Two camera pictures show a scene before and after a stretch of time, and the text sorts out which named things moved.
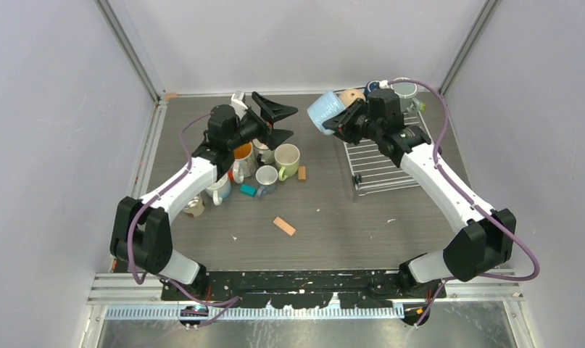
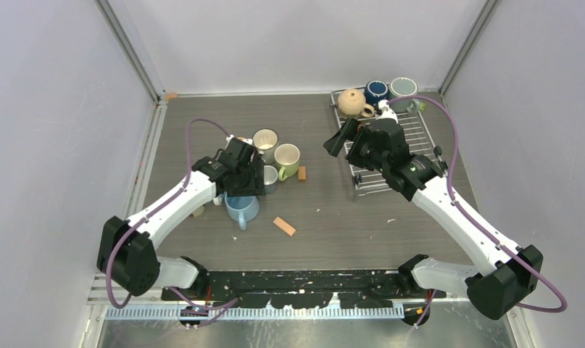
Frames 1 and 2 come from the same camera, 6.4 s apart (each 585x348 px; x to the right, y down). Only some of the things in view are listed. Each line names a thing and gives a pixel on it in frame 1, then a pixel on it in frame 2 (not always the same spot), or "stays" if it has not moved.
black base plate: (304, 288) stays
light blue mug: (328, 104) to (242, 208)
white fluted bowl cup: (263, 155) stays
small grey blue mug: (266, 177) stays
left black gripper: (275, 137) to (256, 185)
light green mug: (288, 156) stays
